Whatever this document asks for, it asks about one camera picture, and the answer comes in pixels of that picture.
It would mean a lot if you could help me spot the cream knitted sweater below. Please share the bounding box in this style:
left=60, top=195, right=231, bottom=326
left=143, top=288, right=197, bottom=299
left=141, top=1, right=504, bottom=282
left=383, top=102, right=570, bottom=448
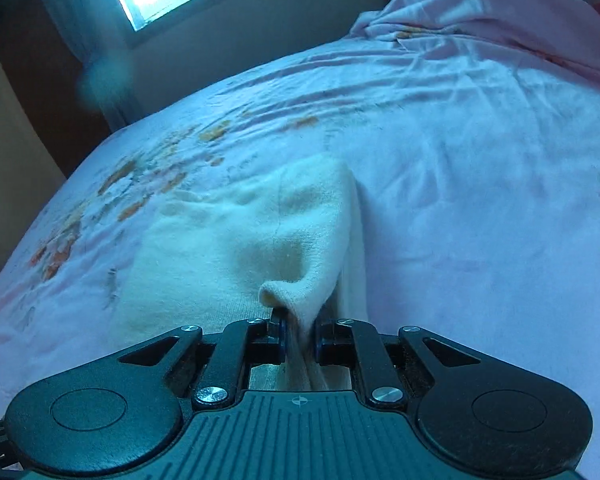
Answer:
left=111, top=155, right=367, bottom=391

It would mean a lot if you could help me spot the pink floral bed sheet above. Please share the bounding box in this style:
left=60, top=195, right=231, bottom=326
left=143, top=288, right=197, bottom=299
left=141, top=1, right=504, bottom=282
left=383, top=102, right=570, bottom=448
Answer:
left=0, top=37, right=600, bottom=479

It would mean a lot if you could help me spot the dark wooden door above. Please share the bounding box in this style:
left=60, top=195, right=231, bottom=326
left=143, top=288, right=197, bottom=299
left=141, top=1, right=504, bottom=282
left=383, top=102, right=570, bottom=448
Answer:
left=0, top=0, right=111, bottom=177

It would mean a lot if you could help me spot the pink folded blanket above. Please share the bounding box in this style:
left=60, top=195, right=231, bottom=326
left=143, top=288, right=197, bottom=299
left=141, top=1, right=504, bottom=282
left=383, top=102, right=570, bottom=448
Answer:
left=350, top=0, right=600, bottom=75

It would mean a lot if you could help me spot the grey curtain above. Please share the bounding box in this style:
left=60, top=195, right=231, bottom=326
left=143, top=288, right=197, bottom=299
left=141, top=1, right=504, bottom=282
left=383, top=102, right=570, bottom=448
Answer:
left=42, top=0, right=142, bottom=131

